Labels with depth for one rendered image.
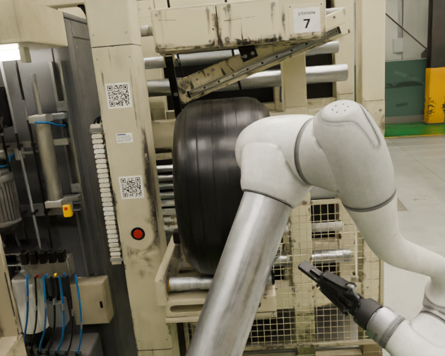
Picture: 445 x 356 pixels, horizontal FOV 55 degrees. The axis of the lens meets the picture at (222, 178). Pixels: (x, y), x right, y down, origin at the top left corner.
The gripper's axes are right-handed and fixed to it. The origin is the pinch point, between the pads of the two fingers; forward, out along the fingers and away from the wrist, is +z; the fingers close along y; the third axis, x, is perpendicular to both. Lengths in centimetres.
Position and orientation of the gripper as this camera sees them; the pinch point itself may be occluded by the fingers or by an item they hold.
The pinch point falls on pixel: (311, 271)
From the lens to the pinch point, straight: 125.1
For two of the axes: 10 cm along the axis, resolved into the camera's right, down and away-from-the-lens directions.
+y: 0.9, 7.4, 6.6
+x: 7.5, -4.9, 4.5
